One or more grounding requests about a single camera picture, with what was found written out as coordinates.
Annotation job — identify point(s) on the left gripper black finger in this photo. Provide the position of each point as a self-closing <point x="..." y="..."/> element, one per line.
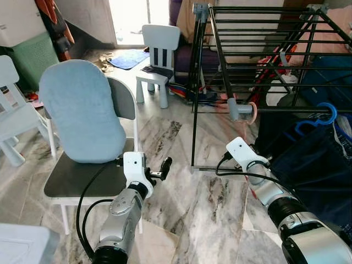
<point x="166" y="166"/>

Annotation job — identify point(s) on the pink plastic hanger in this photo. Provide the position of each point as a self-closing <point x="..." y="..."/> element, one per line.
<point x="254" y="113"/>

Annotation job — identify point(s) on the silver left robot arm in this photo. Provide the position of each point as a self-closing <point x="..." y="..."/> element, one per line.
<point x="124" y="220"/>

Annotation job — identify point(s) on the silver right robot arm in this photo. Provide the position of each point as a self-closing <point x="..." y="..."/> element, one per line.
<point x="308" y="242"/>

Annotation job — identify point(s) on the blue plastic hanger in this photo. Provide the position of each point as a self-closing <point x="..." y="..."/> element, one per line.
<point x="305" y="125"/>

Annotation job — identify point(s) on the navy garment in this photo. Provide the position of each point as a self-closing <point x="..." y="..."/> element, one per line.
<point x="308" y="165"/>

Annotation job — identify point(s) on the black clothes drying rack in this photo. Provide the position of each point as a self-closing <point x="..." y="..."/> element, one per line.
<point x="236" y="109"/>

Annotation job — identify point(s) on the grey white folding chair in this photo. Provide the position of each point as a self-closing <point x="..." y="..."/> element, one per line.
<point x="71" y="176"/>

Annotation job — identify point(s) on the light blue cushion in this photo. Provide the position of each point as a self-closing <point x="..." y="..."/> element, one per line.
<point x="82" y="110"/>

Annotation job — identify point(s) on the blue suitcase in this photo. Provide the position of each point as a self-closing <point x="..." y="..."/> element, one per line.
<point x="330" y="77"/>

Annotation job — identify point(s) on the purple sofa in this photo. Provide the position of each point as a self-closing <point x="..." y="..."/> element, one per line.
<point x="195" y="60"/>

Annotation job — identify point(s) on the blue floor mat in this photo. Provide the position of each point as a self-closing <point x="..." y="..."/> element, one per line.
<point x="129" y="59"/>

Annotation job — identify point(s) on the white plastic child chair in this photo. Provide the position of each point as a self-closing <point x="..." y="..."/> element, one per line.
<point x="159" y="36"/>

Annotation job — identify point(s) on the light blue folding table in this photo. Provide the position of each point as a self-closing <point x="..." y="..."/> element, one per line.
<point x="25" y="247"/>

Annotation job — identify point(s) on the pink blanket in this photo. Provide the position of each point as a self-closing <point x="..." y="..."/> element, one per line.
<point x="335" y="22"/>

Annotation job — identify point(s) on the green laundry basket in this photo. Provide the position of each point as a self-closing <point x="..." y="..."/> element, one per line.
<point x="33" y="60"/>

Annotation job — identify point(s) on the orange black bag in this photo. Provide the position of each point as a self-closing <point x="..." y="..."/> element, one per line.
<point x="55" y="27"/>

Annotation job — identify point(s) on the white storage box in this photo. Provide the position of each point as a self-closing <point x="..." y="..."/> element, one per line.
<point x="19" y="22"/>

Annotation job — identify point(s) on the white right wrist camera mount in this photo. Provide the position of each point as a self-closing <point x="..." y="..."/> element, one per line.
<point x="242" y="151"/>

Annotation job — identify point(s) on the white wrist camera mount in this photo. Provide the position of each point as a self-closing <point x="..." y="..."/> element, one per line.
<point x="135" y="168"/>
<point x="242" y="151"/>

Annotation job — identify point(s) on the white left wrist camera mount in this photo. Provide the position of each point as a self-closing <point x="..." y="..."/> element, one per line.
<point x="135" y="168"/>

